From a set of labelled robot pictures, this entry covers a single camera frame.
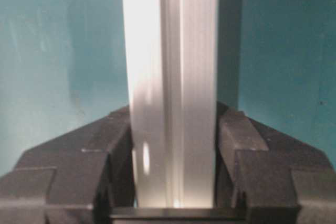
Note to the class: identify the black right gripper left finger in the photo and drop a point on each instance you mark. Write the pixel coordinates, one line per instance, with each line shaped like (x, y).
(75, 178)

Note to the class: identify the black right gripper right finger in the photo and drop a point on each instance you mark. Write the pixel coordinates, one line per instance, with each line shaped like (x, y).
(274, 177)

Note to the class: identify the silver aluminium extrusion rail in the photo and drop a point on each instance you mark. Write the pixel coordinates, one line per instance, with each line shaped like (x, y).
(171, 50)

